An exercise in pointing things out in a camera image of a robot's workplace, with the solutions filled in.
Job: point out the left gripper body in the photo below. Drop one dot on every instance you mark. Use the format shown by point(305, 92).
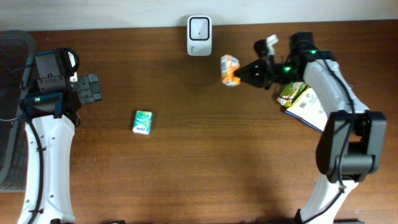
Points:
point(89, 91)

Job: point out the orange tissue pack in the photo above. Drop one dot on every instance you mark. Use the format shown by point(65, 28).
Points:
point(229, 65)

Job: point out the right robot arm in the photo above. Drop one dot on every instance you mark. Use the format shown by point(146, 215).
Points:
point(351, 144)

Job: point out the white barcode scanner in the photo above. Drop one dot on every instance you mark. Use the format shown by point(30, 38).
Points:
point(199, 36)

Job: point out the dark grey plastic basket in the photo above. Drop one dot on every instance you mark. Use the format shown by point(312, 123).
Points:
point(17, 59)

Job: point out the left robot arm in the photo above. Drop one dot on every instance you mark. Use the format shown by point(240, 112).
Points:
point(51, 116)

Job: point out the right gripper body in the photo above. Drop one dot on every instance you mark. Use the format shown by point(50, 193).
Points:
point(280, 72)

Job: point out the green yellow snack packet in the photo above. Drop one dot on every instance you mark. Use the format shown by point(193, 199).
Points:
point(290, 93)

